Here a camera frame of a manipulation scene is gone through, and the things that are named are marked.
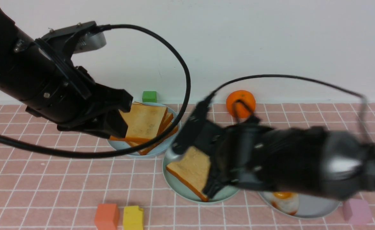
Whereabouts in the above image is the grey plate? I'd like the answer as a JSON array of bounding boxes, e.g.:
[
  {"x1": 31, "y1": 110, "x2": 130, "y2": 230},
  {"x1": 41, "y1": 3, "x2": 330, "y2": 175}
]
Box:
[{"x1": 258, "y1": 192, "x2": 341, "y2": 219}]

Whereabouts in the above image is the pink block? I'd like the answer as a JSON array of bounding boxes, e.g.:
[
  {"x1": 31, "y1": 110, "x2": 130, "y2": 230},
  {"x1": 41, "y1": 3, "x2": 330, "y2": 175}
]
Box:
[{"x1": 342, "y1": 199, "x2": 372, "y2": 225}]

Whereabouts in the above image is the front fried egg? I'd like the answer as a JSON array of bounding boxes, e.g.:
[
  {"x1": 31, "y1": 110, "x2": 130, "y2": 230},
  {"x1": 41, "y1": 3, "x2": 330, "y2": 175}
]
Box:
[{"x1": 265, "y1": 192, "x2": 300, "y2": 215}]

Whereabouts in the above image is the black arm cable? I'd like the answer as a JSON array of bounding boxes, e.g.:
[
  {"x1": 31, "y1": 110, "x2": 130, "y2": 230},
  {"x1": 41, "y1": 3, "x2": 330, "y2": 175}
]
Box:
[
  {"x1": 0, "y1": 24, "x2": 191, "y2": 159},
  {"x1": 207, "y1": 74, "x2": 375, "y2": 144}
]

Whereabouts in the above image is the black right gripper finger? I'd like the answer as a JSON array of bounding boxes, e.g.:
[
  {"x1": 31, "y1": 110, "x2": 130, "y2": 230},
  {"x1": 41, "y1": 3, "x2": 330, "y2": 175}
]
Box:
[{"x1": 203, "y1": 177, "x2": 236, "y2": 199}]

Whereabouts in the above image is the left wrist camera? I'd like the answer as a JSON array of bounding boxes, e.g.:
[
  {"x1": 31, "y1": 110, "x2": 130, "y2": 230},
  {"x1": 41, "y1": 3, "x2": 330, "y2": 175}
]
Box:
[{"x1": 73, "y1": 32, "x2": 107, "y2": 54}]

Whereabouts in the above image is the orange tangerine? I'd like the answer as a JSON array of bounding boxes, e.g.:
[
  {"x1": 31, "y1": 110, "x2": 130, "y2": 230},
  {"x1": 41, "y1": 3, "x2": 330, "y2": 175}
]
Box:
[{"x1": 226, "y1": 90, "x2": 256, "y2": 119}]

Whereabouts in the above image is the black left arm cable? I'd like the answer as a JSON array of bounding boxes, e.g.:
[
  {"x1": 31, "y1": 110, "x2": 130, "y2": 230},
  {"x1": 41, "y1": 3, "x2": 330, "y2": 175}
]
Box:
[{"x1": 0, "y1": 24, "x2": 191, "y2": 159}]

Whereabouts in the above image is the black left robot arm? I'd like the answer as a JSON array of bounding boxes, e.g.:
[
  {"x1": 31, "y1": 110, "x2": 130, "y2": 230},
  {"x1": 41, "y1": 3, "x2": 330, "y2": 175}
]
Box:
[{"x1": 0, "y1": 8, "x2": 133, "y2": 139}]

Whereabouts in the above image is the light blue plate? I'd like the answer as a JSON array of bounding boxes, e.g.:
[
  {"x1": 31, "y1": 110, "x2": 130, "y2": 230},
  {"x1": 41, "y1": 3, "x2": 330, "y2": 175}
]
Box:
[{"x1": 108, "y1": 102, "x2": 181, "y2": 159}]

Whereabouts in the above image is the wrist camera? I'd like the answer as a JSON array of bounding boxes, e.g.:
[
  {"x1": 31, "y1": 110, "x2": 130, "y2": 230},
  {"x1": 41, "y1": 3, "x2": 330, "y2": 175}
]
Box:
[
  {"x1": 73, "y1": 32, "x2": 107, "y2": 54},
  {"x1": 165, "y1": 99, "x2": 211, "y2": 161}
]

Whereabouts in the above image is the mint green plate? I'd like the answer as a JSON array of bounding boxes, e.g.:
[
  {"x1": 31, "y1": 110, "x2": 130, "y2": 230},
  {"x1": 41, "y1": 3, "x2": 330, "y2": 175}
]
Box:
[{"x1": 162, "y1": 158, "x2": 239, "y2": 205}]

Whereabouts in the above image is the toast slice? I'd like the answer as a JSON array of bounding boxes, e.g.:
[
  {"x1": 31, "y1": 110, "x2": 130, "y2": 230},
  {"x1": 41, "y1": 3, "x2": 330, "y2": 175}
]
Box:
[
  {"x1": 161, "y1": 112, "x2": 173, "y2": 131},
  {"x1": 110, "y1": 104, "x2": 167, "y2": 143},
  {"x1": 166, "y1": 147, "x2": 210, "y2": 202},
  {"x1": 125, "y1": 126, "x2": 179, "y2": 156}
]

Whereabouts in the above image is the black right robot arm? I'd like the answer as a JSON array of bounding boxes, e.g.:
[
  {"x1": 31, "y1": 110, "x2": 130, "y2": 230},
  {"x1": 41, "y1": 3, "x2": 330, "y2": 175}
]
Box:
[{"x1": 202, "y1": 119, "x2": 375, "y2": 200}]

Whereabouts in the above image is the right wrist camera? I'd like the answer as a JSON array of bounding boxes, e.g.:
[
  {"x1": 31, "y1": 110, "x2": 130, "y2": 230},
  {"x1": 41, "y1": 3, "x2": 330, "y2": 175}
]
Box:
[{"x1": 165, "y1": 99, "x2": 211, "y2": 161}]

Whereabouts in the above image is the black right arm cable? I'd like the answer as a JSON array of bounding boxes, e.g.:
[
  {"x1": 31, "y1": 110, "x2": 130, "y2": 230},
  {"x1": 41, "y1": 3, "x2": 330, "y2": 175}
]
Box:
[{"x1": 207, "y1": 74, "x2": 375, "y2": 144}]

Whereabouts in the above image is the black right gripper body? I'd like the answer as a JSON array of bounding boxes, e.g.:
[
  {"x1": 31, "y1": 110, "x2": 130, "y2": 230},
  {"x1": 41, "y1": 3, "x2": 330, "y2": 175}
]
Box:
[{"x1": 207, "y1": 115, "x2": 274, "y2": 191}]

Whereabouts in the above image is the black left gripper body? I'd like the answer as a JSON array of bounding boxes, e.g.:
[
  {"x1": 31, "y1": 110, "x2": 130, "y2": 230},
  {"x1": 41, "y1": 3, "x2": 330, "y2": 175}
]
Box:
[{"x1": 25, "y1": 21, "x2": 133, "y2": 132}]

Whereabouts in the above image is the orange block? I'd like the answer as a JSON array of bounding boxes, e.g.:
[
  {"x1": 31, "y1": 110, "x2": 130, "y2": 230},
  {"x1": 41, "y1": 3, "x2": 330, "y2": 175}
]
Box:
[{"x1": 94, "y1": 203, "x2": 120, "y2": 230}]

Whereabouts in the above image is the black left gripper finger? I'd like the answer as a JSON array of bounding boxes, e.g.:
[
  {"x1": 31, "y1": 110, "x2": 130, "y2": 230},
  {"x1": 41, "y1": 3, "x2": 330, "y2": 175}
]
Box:
[{"x1": 79, "y1": 107, "x2": 128, "y2": 139}]

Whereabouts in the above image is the yellow block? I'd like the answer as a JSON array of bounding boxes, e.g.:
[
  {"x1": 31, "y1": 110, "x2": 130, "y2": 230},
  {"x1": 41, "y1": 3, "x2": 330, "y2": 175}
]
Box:
[{"x1": 122, "y1": 206, "x2": 144, "y2": 230}]

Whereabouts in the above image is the green cube block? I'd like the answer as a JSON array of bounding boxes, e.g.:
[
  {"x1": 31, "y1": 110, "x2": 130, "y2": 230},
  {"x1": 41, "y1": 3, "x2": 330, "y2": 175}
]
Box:
[{"x1": 142, "y1": 91, "x2": 157, "y2": 103}]

